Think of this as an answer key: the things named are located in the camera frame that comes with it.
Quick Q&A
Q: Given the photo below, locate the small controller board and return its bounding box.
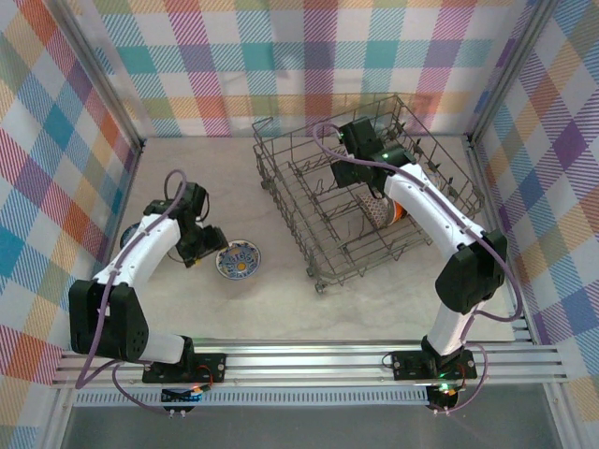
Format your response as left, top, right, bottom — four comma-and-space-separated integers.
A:
160, 384, 207, 418
425, 382, 462, 416

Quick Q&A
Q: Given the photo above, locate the geometric lattice pattern bowl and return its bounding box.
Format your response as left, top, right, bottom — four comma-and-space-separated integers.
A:
355, 192, 393, 229

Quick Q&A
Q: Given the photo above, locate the aluminium side rail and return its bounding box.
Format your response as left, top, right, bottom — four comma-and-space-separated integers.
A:
79, 139, 144, 352
462, 135, 537, 345

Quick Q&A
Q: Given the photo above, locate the white slotted cable duct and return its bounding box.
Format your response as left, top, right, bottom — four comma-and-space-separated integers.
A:
72, 390, 431, 407

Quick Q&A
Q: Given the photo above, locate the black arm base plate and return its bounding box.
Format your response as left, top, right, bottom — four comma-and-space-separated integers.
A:
390, 349, 477, 381
141, 353, 227, 385

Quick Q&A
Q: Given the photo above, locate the blue bowl yellow centre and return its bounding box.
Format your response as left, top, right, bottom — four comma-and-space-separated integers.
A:
214, 239, 262, 281

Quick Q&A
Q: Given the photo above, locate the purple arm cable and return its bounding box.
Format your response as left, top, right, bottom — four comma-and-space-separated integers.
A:
312, 122, 524, 415
74, 168, 207, 415

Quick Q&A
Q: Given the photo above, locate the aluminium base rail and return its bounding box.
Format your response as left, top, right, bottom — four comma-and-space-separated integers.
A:
49, 336, 570, 389

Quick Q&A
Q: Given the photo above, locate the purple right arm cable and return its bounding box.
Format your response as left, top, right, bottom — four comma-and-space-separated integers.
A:
312, 122, 524, 415

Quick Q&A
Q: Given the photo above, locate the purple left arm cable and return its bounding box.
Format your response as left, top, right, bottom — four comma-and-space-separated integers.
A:
74, 168, 207, 415

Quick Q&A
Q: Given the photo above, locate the aluminium frame post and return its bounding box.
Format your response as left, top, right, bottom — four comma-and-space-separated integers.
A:
462, 0, 562, 146
46, 0, 147, 153

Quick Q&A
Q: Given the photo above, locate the blue floral bowl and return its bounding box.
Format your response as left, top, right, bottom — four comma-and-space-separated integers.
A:
119, 223, 141, 249

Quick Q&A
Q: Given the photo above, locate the grey wire dish rack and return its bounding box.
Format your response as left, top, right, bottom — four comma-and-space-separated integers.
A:
251, 93, 486, 295

